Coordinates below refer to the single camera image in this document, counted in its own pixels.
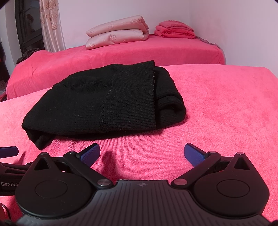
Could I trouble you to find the black knit pants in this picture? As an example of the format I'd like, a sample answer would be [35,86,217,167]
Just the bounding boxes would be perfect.
[22,61,186,150]

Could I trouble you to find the pink near bed blanket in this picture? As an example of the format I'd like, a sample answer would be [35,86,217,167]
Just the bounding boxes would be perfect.
[0,63,278,222]

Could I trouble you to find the red far bed cover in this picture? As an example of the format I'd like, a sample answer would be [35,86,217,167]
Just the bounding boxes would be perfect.
[6,35,226,99]

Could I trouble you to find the lower pink pillow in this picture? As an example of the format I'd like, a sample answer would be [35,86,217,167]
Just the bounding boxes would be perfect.
[85,29,149,49]

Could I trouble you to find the pink pillow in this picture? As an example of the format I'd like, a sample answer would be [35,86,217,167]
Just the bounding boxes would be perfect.
[85,29,149,49]
[86,15,149,38]

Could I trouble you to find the pink patterned curtain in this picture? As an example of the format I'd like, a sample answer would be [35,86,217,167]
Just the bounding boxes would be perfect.
[39,0,66,52]

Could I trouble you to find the folded red blanket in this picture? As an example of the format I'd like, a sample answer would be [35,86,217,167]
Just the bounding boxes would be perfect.
[154,20,196,39]

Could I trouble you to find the upper pink pillow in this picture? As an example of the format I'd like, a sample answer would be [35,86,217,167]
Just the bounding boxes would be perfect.
[86,15,149,38]

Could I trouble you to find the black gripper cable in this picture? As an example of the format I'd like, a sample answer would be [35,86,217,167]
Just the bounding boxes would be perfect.
[0,202,11,222]

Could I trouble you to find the dark window frame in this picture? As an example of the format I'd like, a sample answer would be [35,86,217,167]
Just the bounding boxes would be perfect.
[15,0,44,54]

